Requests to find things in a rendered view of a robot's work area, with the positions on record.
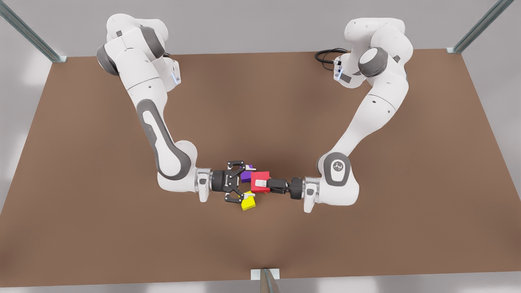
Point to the silver frame post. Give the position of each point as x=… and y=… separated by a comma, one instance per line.
x=28, y=32
x=266, y=280
x=480, y=26

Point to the purple wooden cube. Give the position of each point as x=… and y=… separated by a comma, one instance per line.
x=245, y=176

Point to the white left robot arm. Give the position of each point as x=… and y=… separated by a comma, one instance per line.
x=382, y=93

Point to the yellow wooden cube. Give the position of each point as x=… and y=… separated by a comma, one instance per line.
x=248, y=204

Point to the red wooden cube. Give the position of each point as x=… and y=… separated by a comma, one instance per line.
x=259, y=177

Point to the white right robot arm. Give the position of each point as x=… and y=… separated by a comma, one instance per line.
x=138, y=73

